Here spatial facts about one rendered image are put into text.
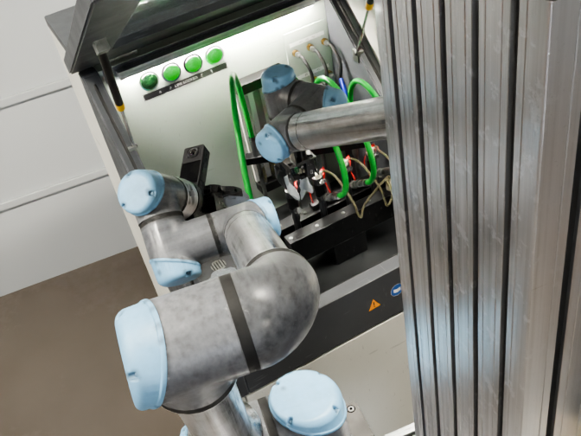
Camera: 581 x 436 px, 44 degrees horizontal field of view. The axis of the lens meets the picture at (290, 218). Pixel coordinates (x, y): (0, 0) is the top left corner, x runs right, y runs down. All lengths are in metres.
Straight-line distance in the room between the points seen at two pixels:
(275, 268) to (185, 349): 0.14
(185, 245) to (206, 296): 0.38
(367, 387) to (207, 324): 1.30
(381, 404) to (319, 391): 0.96
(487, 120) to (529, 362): 0.22
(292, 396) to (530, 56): 0.82
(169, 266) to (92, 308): 2.20
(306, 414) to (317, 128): 0.52
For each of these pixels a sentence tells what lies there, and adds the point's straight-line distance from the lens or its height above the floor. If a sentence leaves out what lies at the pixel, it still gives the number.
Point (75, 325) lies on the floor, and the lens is 3.33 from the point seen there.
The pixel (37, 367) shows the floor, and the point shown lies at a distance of 3.25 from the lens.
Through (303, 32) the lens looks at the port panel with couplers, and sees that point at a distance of 2.00.
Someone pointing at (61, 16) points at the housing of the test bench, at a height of 1.50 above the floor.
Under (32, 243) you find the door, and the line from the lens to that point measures 3.49.
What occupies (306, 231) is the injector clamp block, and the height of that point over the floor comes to 0.98.
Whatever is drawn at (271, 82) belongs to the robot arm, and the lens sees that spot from 1.56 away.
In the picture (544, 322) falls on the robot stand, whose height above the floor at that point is 1.74.
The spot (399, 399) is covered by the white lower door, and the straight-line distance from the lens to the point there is 2.18.
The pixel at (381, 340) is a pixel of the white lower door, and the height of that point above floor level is 0.72.
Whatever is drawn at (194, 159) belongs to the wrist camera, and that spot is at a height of 1.45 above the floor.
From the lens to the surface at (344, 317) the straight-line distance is 1.80.
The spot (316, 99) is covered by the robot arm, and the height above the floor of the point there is 1.44.
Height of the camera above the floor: 2.22
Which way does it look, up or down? 40 degrees down
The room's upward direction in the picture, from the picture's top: 12 degrees counter-clockwise
